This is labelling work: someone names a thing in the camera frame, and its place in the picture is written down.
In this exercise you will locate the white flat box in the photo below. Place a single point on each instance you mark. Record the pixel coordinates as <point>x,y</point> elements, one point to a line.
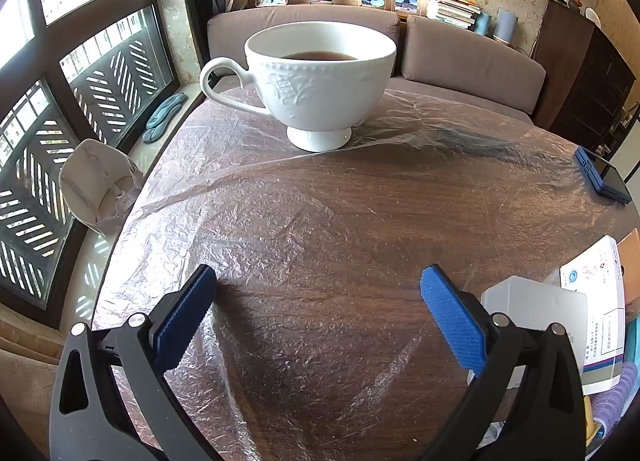
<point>540,306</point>

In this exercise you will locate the brown sofa seat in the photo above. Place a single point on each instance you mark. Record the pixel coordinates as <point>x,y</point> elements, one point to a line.
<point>450,96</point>

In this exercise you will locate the yellow plastic item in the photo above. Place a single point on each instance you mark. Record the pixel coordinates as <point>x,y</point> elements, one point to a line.
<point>595,421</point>

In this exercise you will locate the white round lamp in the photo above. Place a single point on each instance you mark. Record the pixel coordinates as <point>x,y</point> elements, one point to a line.
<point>592,16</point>

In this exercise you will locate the stack of books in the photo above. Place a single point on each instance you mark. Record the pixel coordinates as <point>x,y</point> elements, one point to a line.
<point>452,8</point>

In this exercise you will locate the white panel sliding door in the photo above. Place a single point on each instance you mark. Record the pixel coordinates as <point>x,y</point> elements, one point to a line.
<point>627,146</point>

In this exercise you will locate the building photo frame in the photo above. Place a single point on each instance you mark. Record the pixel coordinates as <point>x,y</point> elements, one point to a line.
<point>406,4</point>

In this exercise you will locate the pair of grey slippers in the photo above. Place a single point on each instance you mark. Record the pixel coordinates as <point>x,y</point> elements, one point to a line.
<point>162,116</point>

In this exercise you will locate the purple hair roller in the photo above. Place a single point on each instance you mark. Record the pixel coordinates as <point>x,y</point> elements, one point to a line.
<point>615,401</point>

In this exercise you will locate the brown cardboard box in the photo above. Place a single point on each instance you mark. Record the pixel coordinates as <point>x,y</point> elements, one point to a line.
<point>631,261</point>

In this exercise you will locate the grey cylinder speaker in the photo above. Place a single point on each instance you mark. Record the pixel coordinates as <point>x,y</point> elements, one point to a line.
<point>505,26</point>

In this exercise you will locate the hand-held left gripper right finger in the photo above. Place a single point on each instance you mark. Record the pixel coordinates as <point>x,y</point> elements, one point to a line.
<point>452,321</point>

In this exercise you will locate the brown sofa back cushion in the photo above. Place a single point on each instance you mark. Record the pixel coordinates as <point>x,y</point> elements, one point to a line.
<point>225,36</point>
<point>465,61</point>

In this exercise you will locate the dark framed window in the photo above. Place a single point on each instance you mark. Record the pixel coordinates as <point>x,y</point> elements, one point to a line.
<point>60,91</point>

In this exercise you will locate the blue cased phone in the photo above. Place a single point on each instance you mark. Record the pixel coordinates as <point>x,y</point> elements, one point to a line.
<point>602,176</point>

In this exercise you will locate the white embossed teacup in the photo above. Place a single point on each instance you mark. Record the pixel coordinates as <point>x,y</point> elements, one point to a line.
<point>320,91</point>

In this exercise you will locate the blue cylinder container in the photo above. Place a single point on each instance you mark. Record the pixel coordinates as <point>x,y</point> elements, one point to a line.
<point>483,24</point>

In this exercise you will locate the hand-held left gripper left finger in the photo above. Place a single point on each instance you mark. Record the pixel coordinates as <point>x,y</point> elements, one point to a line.
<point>182,321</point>

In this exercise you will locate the white medicine box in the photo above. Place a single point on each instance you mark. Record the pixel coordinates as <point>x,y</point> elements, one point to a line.
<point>600,291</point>

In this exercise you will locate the dark wooden dresser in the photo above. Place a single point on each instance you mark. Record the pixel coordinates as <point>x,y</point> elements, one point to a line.
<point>580,76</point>

